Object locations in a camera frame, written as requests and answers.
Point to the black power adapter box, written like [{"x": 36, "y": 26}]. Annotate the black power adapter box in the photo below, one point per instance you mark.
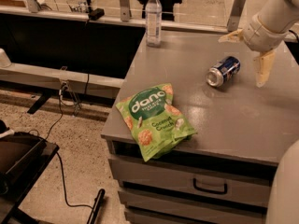
[{"x": 96, "y": 14}]

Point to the black bar on floor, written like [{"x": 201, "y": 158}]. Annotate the black bar on floor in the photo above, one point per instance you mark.
[{"x": 96, "y": 206}]

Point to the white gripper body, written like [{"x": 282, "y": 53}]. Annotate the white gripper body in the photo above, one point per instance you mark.
[{"x": 261, "y": 36}]

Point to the black drawer handle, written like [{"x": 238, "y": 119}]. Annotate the black drawer handle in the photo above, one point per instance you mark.
[{"x": 209, "y": 188}]

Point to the blue pepsi can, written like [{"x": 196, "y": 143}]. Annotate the blue pepsi can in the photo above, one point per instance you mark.
[{"x": 222, "y": 71}]

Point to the white cup on ledge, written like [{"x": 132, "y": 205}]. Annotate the white cup on ledge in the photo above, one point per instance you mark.
[{"x": 4, "y": 60}]

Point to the green rice chip bag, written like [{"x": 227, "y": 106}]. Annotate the green rice chip bag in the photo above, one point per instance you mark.
[{"x": 155, "y": 124}]

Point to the black side table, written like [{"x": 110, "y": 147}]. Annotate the black side table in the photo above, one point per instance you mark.
[{"x": 23, "y": 158}]

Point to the grey drawer cabinet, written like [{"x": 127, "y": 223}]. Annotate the grey drawer cabinet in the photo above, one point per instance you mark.
[{"x": 242, "y": 132}]

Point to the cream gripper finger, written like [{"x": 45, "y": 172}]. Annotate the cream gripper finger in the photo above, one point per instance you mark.
[
  {"x": 233, "y": 37},
  {"x": 263, "y": 65}
]

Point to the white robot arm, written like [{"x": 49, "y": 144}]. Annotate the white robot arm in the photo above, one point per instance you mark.
[{"x": 283, "y": 207}]

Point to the clear plastic water bottle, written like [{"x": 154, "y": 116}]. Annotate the clear plastic water bottle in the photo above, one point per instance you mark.
[{"x": 153, "y": 12}]

